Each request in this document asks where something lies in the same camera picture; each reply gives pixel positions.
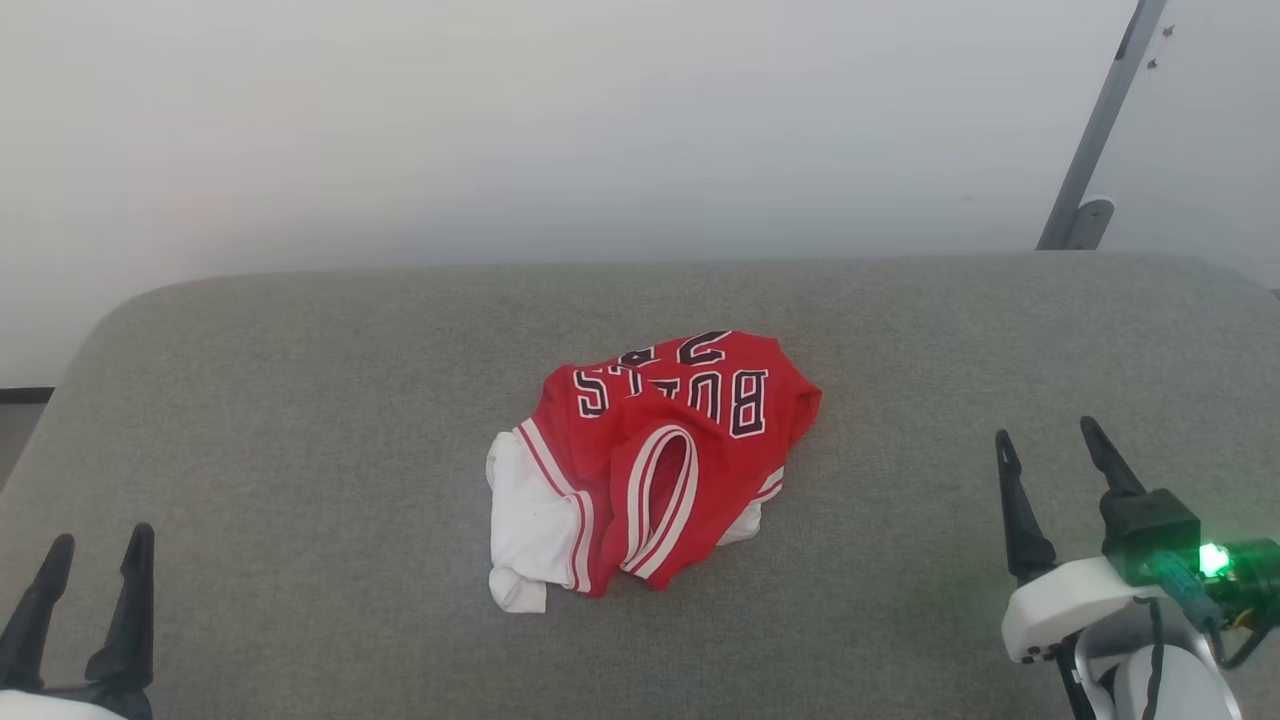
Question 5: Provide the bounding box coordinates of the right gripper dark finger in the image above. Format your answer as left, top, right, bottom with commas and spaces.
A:
995, 430, 1058, 587
1080, 417, 1147, 500

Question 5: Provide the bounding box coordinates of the grey fabric sofa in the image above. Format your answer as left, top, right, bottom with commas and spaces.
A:
0, 252, 1280, 720

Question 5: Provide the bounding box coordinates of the red and white basketball jersey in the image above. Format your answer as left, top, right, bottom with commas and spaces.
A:
486, 330, 823, 614

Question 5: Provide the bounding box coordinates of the grey metal bracket plate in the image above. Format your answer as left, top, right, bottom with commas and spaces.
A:
1062, 198, 1116, 251

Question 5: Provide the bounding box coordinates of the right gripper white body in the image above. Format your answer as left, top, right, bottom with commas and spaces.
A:
1002, 555, 1183, 665

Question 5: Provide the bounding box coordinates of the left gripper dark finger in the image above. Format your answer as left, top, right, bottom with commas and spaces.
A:
0, 533, 76, 693
85, 523, 157, 703

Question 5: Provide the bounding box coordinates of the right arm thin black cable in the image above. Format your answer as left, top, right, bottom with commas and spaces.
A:
1144, 598, 1273, 720

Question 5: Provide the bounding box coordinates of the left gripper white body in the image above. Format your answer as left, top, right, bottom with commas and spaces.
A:
0, 680, 154, 720

